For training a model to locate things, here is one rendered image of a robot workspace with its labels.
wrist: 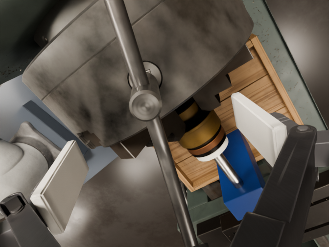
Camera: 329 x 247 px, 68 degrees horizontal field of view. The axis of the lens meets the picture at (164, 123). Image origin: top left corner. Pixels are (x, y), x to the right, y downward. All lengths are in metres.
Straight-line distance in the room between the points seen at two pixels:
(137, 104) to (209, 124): 0.25
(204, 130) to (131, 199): 1.77
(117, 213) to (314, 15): 1.99
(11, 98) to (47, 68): 0.69
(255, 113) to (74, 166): 0.13
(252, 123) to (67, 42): 0.18
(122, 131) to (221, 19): 0.16
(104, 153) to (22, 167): 0.27
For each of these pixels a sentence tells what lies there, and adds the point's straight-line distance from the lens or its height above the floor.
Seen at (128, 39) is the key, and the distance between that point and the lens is 0.17.
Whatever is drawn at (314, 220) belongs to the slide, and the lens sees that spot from 0.83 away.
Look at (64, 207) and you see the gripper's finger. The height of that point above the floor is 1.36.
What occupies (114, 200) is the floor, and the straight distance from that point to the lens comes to 2.19.
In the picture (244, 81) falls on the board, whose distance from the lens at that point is 0.63.
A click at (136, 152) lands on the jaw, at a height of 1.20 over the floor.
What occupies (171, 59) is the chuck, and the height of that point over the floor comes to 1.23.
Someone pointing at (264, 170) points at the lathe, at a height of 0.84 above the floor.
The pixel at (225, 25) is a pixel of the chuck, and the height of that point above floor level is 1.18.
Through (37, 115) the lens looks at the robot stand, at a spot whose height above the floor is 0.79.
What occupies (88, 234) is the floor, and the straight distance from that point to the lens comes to 2.60.
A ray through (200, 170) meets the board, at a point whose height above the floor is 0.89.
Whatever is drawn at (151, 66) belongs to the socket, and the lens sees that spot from 0.24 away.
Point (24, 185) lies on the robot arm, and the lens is 0.80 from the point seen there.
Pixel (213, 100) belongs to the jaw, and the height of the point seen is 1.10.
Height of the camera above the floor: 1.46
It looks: 62 degrees down
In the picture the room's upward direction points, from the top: 171 degrees counter-clockwise
